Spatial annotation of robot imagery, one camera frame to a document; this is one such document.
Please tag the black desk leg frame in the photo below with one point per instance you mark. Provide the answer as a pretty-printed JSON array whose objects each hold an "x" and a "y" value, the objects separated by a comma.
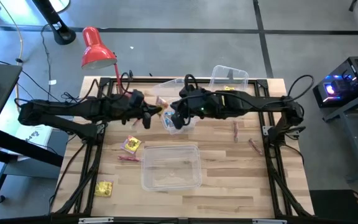
[{"x": 26, "y": 149}]

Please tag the black hazard-striped box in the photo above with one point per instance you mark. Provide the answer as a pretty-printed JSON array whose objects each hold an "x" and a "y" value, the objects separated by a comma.
[{"x": 334, "y": 208}]

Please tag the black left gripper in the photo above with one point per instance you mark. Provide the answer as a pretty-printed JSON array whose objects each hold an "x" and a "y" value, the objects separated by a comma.
[{"x": 135, "y": 112}]

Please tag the black floor stand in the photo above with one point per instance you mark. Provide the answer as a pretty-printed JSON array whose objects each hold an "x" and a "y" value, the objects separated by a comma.
[{"x": 59, "y": 31}]

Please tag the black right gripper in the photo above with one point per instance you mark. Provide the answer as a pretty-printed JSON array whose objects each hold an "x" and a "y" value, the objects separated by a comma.
[{"x": 197, "y": 104}]

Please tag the silver bracket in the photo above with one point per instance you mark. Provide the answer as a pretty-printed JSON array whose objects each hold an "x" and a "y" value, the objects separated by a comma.
[
  {"x": 269, "y": 221},
  {"x": 95, "y": 220}
]

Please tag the grey computer cart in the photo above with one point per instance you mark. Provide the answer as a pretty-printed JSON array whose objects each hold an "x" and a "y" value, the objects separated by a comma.
[{"x": 354, "y": 140}]

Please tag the black table clamp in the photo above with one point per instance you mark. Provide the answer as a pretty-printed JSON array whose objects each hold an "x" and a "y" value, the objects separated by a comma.
[
  {"x": 131, "y": 74},
  {"x": 229, "y": 74}
]

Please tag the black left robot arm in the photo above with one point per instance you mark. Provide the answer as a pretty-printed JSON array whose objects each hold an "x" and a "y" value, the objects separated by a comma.
[{"x": 73, "y": 109}]

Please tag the black aluminium table frame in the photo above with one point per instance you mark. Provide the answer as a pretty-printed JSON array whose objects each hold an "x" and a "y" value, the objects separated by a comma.
[{"x": 216, "y": 221}]

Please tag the clear plastic bin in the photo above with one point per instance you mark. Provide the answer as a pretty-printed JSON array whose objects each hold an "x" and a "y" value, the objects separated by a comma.
[
  {"x": 166, "y": 87},
  {"x": 228, "y": 76},
  {"x": 172, "y": 168}
]

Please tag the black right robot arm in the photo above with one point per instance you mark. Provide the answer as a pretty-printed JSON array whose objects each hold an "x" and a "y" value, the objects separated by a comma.
[{"x": 253, "y": 104}]

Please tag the blue lollipop white stick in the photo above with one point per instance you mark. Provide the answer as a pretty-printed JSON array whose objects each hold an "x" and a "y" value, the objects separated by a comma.
[
  {"x": 170, "y": 121},
  {"x": 166, "y": 125},
  {"x": 166, "y": 115}
]

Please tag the computer tower with lights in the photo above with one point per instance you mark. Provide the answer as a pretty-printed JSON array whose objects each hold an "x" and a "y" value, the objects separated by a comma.
[{"x": 353, "y": 74}]

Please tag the white booklet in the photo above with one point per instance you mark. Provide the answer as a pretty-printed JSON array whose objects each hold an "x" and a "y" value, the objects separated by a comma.
[{"x": 34, "y": 137}]

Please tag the white floor tag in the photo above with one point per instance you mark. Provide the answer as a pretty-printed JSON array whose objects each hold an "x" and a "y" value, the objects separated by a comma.
[{"x": 52, "y": 82}]

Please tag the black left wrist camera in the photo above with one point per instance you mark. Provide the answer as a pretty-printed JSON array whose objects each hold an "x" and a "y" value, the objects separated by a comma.
[{"x": 137, "y": 97}]

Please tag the red desk lamp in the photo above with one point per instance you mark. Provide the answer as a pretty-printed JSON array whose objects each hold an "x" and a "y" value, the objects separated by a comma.
[{"x": 98, "y": 51}]

